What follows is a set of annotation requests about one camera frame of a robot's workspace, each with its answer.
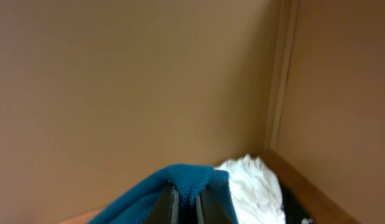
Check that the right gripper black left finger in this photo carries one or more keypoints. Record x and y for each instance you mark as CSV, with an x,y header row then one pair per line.
x,y
166,208

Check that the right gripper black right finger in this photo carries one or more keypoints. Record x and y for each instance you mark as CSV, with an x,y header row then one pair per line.
x,y
214,206

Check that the dark blue t-shirt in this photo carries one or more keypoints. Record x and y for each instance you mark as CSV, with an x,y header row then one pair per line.
x,y
135,205

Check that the crumpled white shirt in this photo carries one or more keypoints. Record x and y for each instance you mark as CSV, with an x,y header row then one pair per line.
x,y
255,191

